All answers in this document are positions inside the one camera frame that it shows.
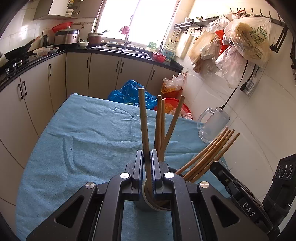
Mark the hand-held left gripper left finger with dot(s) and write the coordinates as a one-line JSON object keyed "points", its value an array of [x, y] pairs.
{"points": [[138, 176]]}

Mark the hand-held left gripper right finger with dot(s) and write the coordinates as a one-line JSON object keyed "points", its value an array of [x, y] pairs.
{"points": [[155, 176]]}

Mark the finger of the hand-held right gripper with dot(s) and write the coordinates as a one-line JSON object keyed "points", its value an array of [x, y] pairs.
{"points": [[222, 172]]}

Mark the clear glass mug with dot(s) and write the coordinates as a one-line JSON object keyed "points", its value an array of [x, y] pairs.
{"points": [[214, 125]]}

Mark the blue towel tablecloth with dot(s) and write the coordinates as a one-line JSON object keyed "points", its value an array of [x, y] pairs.
{"points": [[92, 139]]}

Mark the large red plastic basket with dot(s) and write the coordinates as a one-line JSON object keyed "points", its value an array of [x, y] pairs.
{"points": [[185, 109]]}

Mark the blue plastic bag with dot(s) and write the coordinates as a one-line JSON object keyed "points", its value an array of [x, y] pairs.
{"points": [[129, 92]]}

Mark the orange bin with bag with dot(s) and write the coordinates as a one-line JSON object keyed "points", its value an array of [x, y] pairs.
{"points": [[173, 84]]}

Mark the clear plastic bag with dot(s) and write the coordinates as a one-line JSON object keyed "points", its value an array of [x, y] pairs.
{"points": [[229, 64]]}

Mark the beige lower cabinets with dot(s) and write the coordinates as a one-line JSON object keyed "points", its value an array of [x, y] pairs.
{"points": [[101, 71]]}

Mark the black kitchen countertop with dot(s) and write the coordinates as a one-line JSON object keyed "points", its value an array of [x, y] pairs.
{"points": [[171, 66]]}

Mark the small red basket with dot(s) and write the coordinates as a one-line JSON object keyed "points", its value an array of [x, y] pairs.
{"points": [[159, 57]]}

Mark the white detergent container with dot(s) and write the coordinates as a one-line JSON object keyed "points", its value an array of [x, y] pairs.
{"points": [[170, 53]]}

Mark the brown plastic bag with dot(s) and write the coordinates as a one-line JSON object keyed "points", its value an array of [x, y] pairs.
{"points": [[201, 49]]}

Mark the steel kitchen sink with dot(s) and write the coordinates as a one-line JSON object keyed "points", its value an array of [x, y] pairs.
{"points": [[111, 49]]}

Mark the green packet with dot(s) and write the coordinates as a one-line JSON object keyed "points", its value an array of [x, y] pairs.
{"points": [[152, 45]]}

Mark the steel sink faucet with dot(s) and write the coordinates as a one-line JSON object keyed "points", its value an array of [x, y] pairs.
{"points": [[127, 42]]}

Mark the beige printed plastic bag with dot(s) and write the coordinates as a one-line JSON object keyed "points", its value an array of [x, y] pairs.
{"points": [[251, 37]]}

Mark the small white bowl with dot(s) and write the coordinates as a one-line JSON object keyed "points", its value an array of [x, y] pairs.
{"points": [[83, 44]]}

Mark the brown cooking pot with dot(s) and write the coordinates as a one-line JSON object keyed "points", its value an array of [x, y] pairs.
{"points": [[94, 39]]}

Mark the pink cloth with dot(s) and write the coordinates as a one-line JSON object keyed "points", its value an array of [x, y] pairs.
{"points": [[124, 30]]}

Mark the kitchen window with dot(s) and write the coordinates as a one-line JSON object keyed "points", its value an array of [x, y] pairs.
{"points": [[138, 20]]}

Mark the steel rice cooker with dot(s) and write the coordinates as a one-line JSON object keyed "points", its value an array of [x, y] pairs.
{"points": [[66, 37]]}

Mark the steel kettle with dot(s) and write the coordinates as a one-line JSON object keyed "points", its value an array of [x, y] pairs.
{"points": [[45, 41]]}

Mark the black gas stove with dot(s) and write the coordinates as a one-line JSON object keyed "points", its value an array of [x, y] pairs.
{"points": [[13, 66]]}

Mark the red plastic basin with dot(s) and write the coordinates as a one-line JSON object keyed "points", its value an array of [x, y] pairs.
{"points": [[62, 26]]}

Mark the black frying pan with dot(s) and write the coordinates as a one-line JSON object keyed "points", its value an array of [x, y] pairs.
{"points": [[18, 52]]}

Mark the wall power socket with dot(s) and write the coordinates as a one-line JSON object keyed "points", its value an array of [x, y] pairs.
{"points": [[251, 84]]}

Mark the metal wall rack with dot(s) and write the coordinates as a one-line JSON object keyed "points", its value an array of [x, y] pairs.
{"points": [[187, 24]]}

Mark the wall hook rail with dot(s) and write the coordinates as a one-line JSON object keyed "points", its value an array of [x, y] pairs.
{"points": [[275, 19]]}

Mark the open wall cupboard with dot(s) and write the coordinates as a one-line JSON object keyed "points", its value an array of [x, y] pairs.
{"points": [[57, 9]]}

